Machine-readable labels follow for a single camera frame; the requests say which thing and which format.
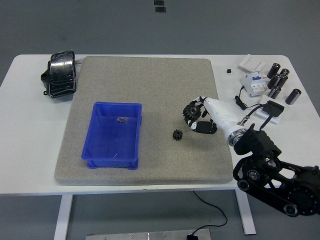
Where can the metal floor plate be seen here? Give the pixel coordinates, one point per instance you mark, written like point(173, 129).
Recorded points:
point(150, 236)

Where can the white wall switch panel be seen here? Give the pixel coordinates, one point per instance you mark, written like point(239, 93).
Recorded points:
point(251, 62)

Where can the grey-brown mat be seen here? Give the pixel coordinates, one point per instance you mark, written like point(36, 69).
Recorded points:
point(150, 82)

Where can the white table leg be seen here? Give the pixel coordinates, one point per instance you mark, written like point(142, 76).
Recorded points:
point(62, 217)
point(247, 215)

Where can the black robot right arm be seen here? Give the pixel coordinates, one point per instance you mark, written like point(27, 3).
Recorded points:
point(260, 142)

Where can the black power adapter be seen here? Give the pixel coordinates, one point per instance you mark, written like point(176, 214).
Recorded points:
point(275, 108)

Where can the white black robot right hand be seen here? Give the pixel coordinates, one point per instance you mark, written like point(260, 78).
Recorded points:
point(220, 112)

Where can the black foil-wrapped device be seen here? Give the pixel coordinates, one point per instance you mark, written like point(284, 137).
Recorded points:
point(61, 75)

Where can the small clear plastic bag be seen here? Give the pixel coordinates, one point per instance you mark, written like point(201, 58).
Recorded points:
point(122, 119)

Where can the blue plastic box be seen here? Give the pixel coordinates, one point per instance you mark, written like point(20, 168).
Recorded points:
point(110, 140)

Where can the white circuit breaker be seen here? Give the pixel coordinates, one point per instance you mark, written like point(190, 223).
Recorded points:
point(255, 82)

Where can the black cylindrical capacitor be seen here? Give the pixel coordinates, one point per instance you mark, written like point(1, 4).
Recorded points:
point(273, 81)
point(273, 70)
point(282, 80)
point(293, 96)
point(284, 72)
point(274, 92)

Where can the large black gear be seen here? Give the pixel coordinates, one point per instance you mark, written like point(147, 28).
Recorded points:
point(193, 110)

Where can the black floor plug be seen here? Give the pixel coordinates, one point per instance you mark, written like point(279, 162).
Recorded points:
point(192, 237)

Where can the white flat block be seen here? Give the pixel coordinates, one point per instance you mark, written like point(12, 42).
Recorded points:
point(273, 119)

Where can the small black gear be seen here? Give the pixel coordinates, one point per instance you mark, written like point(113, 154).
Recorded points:
point(177, 135)

